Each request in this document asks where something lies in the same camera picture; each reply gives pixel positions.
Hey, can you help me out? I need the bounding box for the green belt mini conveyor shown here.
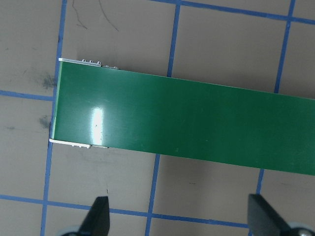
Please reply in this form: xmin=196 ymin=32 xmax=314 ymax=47
xmin=48 ymin=58 xmax=315 ymax=177

